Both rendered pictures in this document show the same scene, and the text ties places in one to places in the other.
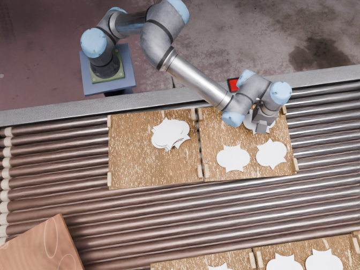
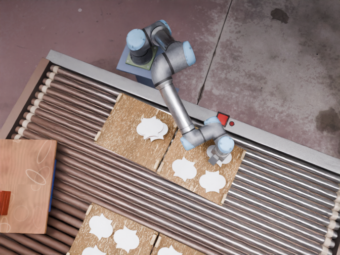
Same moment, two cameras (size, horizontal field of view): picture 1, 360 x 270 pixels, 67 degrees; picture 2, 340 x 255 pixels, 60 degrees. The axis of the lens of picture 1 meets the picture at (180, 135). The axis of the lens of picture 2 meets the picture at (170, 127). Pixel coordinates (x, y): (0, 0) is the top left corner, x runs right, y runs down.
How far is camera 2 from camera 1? 0.62 m
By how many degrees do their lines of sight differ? 11
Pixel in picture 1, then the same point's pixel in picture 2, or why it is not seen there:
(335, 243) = not seen: outside the picture
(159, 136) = (143, 126)
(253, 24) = (304, 68)
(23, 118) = (69, 65)
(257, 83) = (215, 130)
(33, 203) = (46, 124)
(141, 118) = (141, 106)
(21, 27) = not seen: outside the picture
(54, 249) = (42, 160)
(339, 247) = not seen: outside the picture
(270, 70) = (293, 117)
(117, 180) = (102, 139)
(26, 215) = (39, 129)
